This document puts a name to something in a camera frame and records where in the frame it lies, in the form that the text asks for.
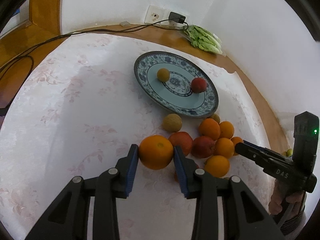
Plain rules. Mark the small red apple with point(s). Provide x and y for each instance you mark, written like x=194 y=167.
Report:
x=198 y=85

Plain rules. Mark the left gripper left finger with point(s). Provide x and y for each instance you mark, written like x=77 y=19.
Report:
x=67 y=216

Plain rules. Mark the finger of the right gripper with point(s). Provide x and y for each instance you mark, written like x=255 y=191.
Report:
x=253 y=145
x=267 y=159

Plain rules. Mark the large orange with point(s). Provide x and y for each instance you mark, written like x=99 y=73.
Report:
x=156 y=152
x=217 y=165

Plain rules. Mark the white plastic bag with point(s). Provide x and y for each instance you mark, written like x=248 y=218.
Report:
x=287 y=120

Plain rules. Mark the bagged green lettuce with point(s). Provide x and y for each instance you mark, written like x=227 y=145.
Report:
x=204 y=40

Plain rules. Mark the person's right hand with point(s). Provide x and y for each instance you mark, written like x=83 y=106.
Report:
x=278 y=195

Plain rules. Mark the small brownish green fruit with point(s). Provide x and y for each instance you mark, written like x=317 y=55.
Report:
x=215 y=117

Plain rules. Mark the blue patterned ceramic plate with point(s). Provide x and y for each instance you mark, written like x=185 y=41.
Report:
x=176 y=94

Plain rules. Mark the white floral tablecloth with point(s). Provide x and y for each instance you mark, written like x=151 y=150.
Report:
x=79 y=112

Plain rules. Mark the black power adapter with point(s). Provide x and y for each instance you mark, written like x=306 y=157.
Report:
x=176 y=17

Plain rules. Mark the white wall socket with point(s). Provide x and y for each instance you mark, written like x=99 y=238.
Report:
x=158 y=17

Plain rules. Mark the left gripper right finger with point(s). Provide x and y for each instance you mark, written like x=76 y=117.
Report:
x=225 y=208

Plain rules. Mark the brownish green pear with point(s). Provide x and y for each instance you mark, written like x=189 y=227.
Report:
x=172 y=123

